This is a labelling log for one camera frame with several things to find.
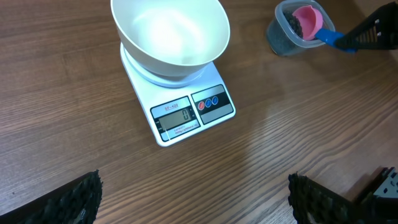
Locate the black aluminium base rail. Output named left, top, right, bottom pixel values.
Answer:
left=354, top=167, right=397, bottom=223

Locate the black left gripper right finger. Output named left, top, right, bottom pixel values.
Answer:
left=288, top=173, right=376, bottom=224

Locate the white digital kitchen scale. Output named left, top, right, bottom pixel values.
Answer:
left=120, top=46, right=236, bottom=147

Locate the clear container of black beans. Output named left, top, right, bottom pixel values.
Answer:
left=266, top=0, right=336, bottom=56

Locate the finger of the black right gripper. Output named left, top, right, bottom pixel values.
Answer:
left=334, top=1, right=397, bottom=50

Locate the pink scoop with blue handle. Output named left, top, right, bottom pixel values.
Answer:
left=293, top=5, right=356, bottom=53

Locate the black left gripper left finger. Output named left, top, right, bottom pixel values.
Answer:
left=1, top=170, right=103, bottom=224

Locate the white plastic bowl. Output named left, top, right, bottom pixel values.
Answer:
left=110, top=0, right=231, bottom=77

